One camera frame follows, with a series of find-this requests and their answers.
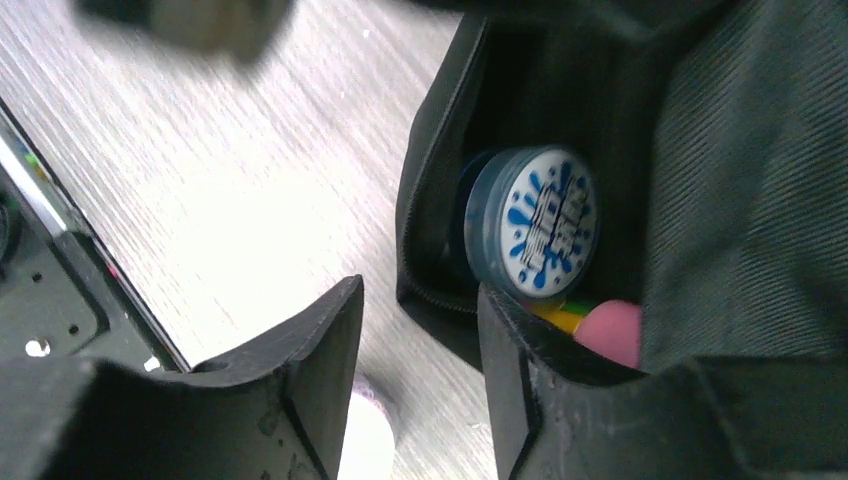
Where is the clear jar of beads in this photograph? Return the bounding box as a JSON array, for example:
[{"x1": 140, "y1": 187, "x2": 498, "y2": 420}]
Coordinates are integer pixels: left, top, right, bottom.
[{"x1": 338, "y1": 390, "x2": 396, "y2": 480}]

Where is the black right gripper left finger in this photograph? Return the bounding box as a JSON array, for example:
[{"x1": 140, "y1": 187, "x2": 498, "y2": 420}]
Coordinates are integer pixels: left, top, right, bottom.
[{"x1": 1, "y1": 275, "x2": 364, "y2": 479}]

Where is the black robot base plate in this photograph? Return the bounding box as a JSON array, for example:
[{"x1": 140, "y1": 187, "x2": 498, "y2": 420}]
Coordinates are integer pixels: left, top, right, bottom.
[{"x1": 1, "y1": 105, "x2": 190, "y2": 372}]

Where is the black backpack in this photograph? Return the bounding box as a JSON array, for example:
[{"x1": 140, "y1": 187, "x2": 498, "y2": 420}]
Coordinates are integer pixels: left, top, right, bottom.
[{"x1": 396, "y1": 1, "x2": 847, "y2": 371}]

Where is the blue patterned lid jar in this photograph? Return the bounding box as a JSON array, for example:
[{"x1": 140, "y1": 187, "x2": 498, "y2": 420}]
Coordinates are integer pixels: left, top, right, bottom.
[{"x1": 462, "y1": 145, "x2": 600, "y2": 304}]

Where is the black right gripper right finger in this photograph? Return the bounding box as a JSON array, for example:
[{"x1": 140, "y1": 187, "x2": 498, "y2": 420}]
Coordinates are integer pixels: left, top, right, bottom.
[{"x1": 478, "y1": 287, "x2": 847, "y2": 479}]

